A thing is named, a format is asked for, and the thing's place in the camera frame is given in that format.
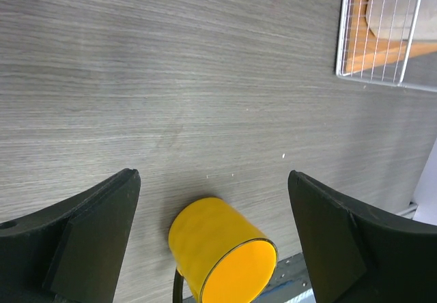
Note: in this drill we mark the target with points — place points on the white wire wooden shelf rack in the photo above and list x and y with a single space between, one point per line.
388 42

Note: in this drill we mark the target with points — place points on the yellow enamel mug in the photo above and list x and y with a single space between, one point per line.
219 253

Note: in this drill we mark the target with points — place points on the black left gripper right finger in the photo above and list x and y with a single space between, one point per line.
355 252

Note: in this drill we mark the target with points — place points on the white roll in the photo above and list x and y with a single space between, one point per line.
392 19

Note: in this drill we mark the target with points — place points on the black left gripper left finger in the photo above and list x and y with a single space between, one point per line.
71 251

